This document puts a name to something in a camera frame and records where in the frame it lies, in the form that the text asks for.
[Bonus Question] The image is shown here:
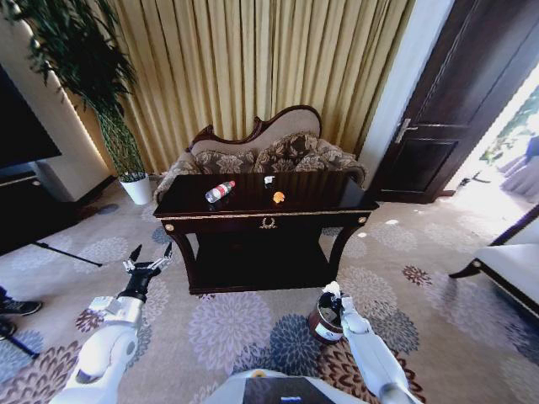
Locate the white plant pot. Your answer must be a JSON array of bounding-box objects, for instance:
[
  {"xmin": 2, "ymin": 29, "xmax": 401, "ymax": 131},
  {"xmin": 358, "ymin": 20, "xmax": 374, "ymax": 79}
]
[{"xmin": 118, "ymin": 171, "xmax": 153, "ymax": 206}]

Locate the silver door handle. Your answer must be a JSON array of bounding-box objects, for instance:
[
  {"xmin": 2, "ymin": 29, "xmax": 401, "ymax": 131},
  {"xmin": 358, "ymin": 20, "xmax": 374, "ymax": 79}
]
[{"xmin": 395, "ymin": 118, "xmax": 419, "ymax": 145}]

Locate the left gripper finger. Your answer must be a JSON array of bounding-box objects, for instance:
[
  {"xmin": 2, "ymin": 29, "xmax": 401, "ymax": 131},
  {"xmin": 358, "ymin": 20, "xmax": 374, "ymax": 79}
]
[
  {"xmin": 147, "ymin": 242, "xmax": 174, "ymax": 273},
  {"xmin": 122, "ymin": 243, "xmax": 143, "ymax": 273}
]

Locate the black television screen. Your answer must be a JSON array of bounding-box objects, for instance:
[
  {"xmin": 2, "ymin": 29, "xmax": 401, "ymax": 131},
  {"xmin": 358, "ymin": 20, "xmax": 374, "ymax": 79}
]
[{"xmin": 0, "ymin": 62, "xmax": 64, "ymax": 170}]

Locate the clear plastic water bottle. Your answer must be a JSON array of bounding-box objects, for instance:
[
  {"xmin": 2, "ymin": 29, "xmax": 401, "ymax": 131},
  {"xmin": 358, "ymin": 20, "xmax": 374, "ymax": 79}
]
[{"xmin": 205, "ymin": 180, "xmax": 237, "ymax": 205}]

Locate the person's dark shoe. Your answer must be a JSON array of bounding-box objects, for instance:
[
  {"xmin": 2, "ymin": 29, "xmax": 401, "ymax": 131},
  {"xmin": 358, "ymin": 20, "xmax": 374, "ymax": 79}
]
[{"xmin": 0, "ymin": 286, "xmax": 44, "ymax": 317}]

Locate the dark red trash bin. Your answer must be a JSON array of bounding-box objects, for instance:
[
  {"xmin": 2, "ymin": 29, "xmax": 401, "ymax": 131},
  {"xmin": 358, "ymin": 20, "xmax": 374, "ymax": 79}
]
[{"xmin": 307, "ymin": 291, "xmax": 346, "ymax": 346}]

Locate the golden pleated curtain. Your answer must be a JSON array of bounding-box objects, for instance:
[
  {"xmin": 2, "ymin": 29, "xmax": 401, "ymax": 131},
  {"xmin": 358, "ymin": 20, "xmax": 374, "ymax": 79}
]
[{"xmin": 78, "ymin": 0, "xmax": 419, "ymax": 178}]

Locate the dark wooden door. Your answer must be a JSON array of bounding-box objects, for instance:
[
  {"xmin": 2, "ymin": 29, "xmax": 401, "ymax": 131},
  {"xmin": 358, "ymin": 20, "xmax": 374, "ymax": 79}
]
[{"xmin": 369, "ymin": 0, "xmax": 539, "ymax": 206}]

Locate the black tripod leg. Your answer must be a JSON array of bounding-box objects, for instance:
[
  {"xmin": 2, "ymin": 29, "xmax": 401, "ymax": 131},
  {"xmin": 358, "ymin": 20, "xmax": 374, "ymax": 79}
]
[
  {"xmin": 35, "ymin": 241, "xmax": 104, "ymax": 268},
  {"xmin": 0, "ymin": 320, "xmax": 41, "ymax": 360}
]

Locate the beige wood-framed sofa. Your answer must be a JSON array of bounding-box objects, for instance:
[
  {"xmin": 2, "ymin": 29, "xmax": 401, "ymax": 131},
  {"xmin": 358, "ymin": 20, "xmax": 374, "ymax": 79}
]
[{"xmin": 152, "ymin": 104, "xmax": 368, "ymax": 204}]

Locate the dark television cabinet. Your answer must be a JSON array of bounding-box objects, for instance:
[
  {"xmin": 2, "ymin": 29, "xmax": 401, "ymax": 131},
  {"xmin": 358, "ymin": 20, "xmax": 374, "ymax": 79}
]
[{"xmin": 0, "ymin": 169, "xmax": 82, "ymax": 257}]

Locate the grey covered chair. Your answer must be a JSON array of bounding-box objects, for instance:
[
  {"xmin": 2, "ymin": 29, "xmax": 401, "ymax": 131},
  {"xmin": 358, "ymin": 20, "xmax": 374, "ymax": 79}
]
[{"xmin": 499, "ymin": 135, "xmax": 539, "ymax": 195}]

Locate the brown floral cushion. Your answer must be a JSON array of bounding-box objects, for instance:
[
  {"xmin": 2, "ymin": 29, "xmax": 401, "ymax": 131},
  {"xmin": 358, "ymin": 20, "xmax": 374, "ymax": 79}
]
[
  {"xmin": 294, "ymin": 145, "xmax": 360, "ymax": 174},
  {"xmin": 195, "ymin": 148, "xmax": 257, "ymax": 176},
  {"xmin": 253, "ymin": 133, "xmax": 322, "ymax": 174}
]

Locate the dark wooden console table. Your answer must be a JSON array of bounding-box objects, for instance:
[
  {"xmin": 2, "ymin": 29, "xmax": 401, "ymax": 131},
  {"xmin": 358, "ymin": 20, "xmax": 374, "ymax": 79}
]
[{"xmin": 152, "ymin": 172, "xmax": 381, "ymax": 296}]

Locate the white dark-framed bench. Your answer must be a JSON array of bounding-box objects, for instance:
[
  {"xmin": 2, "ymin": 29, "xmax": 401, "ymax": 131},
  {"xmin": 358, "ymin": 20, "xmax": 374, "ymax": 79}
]
[{"xmin": 447, "ymin": 205, "xmax": 539, "ymax": 322}]

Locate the tall green potted plant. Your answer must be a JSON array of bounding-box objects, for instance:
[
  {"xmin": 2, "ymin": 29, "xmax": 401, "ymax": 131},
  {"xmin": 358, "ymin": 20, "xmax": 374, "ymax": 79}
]
[{"xmin": 0, "ymin": 0, "xmax": 149, "ymax": 183}]

